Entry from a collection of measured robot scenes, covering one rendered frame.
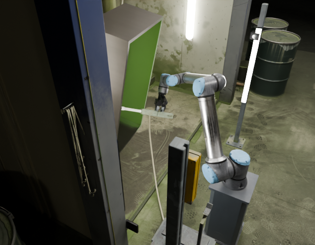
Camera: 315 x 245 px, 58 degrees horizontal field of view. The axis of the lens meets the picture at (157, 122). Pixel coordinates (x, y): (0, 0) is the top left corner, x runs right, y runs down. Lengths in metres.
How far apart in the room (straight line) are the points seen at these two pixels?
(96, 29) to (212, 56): 3.03
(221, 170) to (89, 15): 1.33
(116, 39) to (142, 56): 0.72
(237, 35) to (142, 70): 1.65
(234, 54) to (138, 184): 2.16
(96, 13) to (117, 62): 0.84
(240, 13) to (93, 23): 2.84
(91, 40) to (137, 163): 2.18
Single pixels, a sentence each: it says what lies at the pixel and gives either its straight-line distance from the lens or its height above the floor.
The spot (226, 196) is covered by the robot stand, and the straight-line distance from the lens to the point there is 2.21.
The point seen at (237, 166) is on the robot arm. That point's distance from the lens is 2.08.
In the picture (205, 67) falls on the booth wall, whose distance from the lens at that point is 4.23.
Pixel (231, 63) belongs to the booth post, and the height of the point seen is 0.65.
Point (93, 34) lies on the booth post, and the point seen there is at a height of 1.90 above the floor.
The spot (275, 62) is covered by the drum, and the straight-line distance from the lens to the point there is 4.46.
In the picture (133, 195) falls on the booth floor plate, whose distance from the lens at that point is 2.92.
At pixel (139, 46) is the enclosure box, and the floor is 1.35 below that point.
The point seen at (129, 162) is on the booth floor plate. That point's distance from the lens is 3.23.
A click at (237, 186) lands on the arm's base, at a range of 2.21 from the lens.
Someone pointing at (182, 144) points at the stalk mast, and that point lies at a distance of 1.00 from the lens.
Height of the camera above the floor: 2.29
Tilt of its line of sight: 36 degrees down
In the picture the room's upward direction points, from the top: straight up
